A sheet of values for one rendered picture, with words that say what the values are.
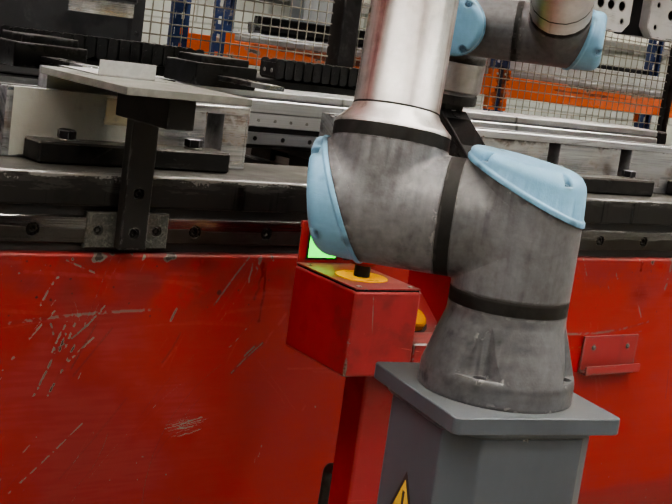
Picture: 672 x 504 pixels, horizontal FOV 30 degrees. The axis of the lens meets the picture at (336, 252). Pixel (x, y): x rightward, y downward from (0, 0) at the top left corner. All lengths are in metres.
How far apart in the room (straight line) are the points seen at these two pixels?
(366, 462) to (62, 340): 0.45
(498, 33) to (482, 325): 0.50
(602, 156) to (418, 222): 1.33
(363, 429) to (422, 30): 0.71
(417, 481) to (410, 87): 0.37
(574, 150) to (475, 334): 1.26
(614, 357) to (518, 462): 1.25
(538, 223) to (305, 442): 0.91
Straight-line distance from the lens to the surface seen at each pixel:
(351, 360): 1.64
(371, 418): 1.76
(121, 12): 1.85
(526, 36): 1.57
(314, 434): 2.00
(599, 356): 2.39
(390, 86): 1.20
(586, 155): 2.44
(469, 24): 1.55
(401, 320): 1.67
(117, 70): 1.73
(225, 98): 1.61
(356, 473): 1.77
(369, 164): 1.18
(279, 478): 1.99
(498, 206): 1.16
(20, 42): 1.98
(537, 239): 1.16
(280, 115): 2.27
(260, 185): 1.82
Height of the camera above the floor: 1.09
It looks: 9 degrees down
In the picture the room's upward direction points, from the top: 8 degrees clockwise
